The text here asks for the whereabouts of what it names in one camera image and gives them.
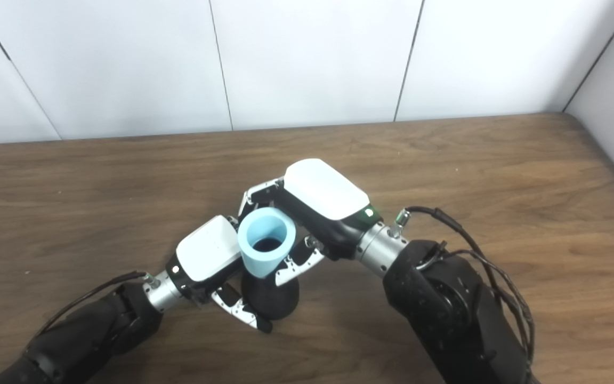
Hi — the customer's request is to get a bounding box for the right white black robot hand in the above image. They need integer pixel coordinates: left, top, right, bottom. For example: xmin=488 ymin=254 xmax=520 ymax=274
xmin=238 ymin=158 xmax=383 ymax=287

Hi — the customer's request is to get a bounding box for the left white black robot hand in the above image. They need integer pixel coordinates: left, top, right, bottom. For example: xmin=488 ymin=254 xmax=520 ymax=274
xmin=166 ymin=215 xmax=274 ymax=334

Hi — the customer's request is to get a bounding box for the light blue cylinder cup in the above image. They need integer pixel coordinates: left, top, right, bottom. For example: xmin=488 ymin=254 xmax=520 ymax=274
xmin=237 ymin=207 xmax=297 ymax=278

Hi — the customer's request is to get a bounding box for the black funnel-shaped nozzle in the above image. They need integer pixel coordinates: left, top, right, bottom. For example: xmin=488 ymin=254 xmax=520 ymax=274
xmin=241 ymin=238 xmax=301 ymax=321

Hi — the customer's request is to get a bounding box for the right wrist cable with connector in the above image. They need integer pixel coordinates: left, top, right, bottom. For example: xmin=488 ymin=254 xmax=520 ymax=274
xmin=390 ymin=206 xmax=534 ymax=363

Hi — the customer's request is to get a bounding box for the thin black right arm wire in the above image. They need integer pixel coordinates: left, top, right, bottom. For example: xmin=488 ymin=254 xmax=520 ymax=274
xmin=419 ymin=240 xmax=534 ymax=363

